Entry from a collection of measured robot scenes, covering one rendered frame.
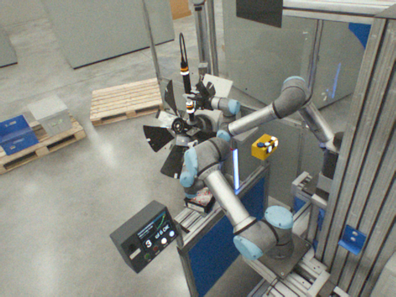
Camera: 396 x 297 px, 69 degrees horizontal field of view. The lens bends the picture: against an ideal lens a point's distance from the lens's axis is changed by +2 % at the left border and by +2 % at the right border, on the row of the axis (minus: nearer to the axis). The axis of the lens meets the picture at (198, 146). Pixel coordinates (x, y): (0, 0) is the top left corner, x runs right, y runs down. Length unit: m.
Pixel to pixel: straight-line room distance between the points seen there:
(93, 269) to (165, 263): 0.64
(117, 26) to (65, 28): 1.07
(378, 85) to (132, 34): 6.68
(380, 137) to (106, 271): 2.36
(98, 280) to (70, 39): 5.32
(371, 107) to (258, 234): 0.62
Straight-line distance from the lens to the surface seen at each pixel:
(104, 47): 7.19
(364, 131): 1.01
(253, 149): 1.94
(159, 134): 2.08
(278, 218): 1.27
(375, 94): 0.95
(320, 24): 1.96
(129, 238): 1.31
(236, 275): 2.56
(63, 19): 6.95
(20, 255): 3.34
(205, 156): 1.25
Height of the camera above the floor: 2.26
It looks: 38 degrees down
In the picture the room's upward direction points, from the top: 8 degrees counter-clockwise
